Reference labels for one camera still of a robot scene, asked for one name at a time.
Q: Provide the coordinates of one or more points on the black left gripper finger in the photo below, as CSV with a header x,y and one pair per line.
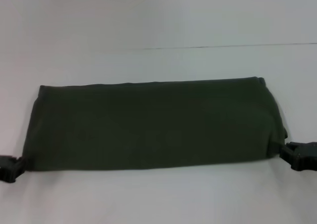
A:
x,y
11,168

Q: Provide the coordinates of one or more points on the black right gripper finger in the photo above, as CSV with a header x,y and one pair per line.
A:
x,y
298,159
303,146

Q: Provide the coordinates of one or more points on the dark green FREE T-shirt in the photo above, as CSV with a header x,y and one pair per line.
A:
x,y
153,125

